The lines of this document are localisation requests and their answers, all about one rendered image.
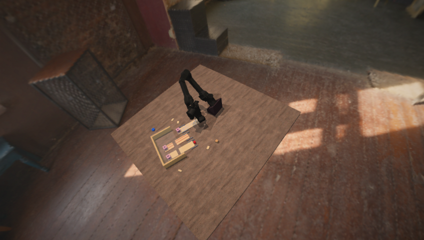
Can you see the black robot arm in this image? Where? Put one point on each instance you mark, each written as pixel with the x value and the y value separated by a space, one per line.
pixel 192 105

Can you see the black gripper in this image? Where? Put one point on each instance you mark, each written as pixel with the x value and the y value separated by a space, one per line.
pixel 199 116

